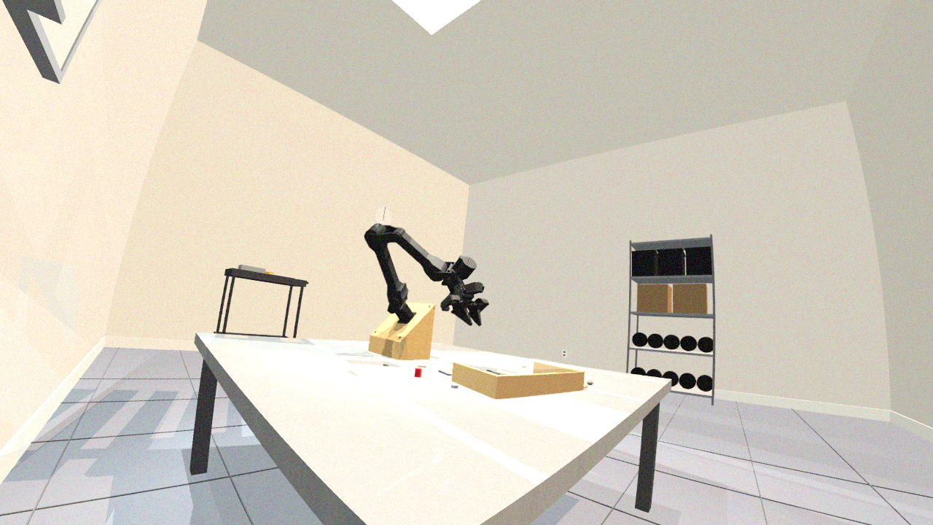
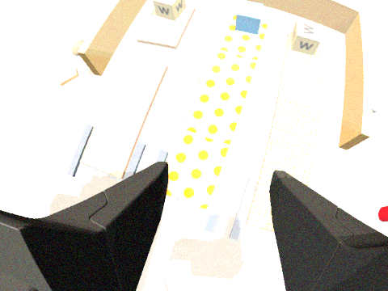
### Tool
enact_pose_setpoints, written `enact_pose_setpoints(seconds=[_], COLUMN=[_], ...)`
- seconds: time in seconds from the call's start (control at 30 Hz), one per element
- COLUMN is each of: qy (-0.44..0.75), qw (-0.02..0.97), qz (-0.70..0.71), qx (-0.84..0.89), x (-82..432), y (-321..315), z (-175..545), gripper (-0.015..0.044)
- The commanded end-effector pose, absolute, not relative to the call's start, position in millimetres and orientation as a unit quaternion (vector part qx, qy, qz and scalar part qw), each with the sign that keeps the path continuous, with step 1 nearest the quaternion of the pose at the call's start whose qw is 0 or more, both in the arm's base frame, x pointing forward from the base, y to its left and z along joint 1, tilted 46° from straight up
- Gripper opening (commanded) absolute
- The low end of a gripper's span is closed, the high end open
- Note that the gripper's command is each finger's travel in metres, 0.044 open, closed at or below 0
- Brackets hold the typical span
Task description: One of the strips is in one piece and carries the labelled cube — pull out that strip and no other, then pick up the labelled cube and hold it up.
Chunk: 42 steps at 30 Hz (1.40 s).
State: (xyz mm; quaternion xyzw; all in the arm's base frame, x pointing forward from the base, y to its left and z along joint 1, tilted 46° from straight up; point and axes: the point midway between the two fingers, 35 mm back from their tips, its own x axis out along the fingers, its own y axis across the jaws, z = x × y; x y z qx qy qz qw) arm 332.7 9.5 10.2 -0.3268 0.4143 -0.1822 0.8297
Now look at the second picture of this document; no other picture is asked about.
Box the small red cylinder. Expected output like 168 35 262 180
378 206 388 222

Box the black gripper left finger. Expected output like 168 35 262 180
0 162 169 291

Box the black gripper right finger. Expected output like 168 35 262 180
268 169 388 291

